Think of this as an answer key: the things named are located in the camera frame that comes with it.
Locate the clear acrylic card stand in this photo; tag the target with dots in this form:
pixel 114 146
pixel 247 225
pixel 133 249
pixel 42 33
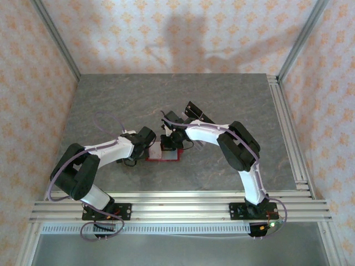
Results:
pixel 200 145

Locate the aluminium side rail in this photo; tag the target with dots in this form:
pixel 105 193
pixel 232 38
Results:
pixel 285 133

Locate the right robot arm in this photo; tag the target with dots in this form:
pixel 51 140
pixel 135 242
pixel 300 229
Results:
pixel 241 149

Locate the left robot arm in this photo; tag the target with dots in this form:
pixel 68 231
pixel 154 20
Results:
pixel 80 177

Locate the aluminium frame post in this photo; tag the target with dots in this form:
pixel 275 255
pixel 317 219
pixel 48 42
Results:
pixel 299 38
pixel 59 44

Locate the black credit card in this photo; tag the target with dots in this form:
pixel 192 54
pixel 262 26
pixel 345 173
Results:
pixel 191 114
pixel 208 118
pixel 194 108

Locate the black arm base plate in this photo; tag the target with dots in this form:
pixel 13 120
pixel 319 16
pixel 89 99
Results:
pixel 126 211
pixel 235 212

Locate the pink credit card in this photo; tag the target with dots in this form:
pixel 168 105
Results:
pixel 154 151

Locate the grey metal lower panel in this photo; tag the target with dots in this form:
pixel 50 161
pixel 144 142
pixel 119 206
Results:
pixel 180 250

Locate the red leather card holder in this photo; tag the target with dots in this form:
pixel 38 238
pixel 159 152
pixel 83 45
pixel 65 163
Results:
pixel 169 156

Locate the black electronics board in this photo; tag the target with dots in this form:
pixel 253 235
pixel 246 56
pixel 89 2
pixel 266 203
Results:
pixel 104 228
pixel 258 231

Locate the aluminium frame leg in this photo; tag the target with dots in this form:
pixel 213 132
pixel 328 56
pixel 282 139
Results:
pixel 327 246
pixel 29 246

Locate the wide aluminium base rail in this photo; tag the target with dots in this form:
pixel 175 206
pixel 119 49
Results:
pixel 180 210

